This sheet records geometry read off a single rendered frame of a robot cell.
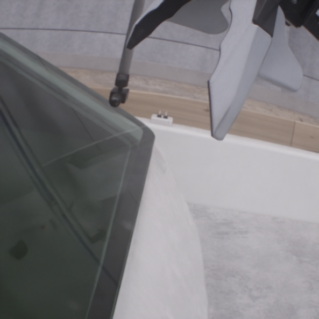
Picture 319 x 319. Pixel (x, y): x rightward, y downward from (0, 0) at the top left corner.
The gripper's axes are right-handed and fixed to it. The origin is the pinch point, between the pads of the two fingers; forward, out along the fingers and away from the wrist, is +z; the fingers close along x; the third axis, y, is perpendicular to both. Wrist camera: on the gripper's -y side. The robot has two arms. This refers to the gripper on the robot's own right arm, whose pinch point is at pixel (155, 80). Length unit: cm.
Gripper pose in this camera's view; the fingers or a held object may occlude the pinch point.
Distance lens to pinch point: 32.2
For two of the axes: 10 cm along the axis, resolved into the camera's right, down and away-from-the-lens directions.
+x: -3.2, -4.7, 8.2
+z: -5.6, 8.0, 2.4
